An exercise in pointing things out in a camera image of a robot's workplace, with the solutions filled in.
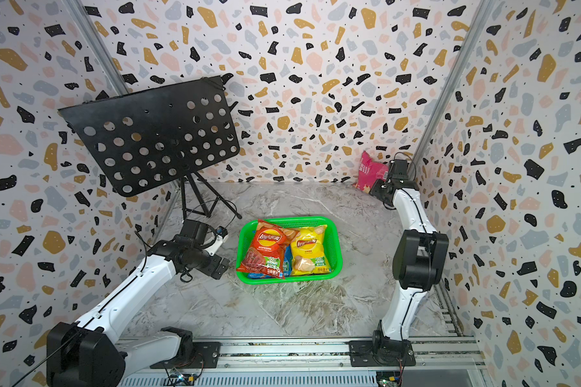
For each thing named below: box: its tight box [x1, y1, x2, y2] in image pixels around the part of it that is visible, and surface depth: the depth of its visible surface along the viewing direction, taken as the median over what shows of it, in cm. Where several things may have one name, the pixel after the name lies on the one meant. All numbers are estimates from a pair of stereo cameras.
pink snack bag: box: [351, 150, 389, 194], surface depth 115 cm
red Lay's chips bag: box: [236, 219, 301, 280], surface depth 83 cm
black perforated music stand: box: [58, 73, 243, 224], surface depth 72 cm
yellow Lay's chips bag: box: [290, 224, 332, 276], surface depth 91 cm
